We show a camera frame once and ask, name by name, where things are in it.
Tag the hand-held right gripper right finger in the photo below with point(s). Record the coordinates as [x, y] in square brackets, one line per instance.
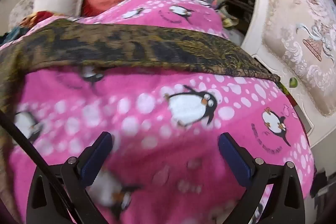
[233, 158]

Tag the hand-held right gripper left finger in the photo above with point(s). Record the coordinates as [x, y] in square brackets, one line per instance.
[97, 153]

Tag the olive black patterned garment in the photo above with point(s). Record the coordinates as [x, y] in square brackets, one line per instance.
[157, 48]

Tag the pink penguin print blanket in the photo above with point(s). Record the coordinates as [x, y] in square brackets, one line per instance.
[147, 87]

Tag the small green round object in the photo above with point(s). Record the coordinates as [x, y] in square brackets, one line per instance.
[293, 82]

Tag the beige embroidered sofa cushion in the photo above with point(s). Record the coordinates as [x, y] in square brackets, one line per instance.
[302, 29]

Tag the dark blue garment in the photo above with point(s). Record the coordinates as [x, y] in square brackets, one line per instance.
[10, 35]

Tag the red and yellow blanket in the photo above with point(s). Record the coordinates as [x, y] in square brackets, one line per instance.
[39, 18]

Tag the colourful crumpled cloth pile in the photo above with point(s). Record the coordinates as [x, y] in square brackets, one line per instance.
[218, 1]

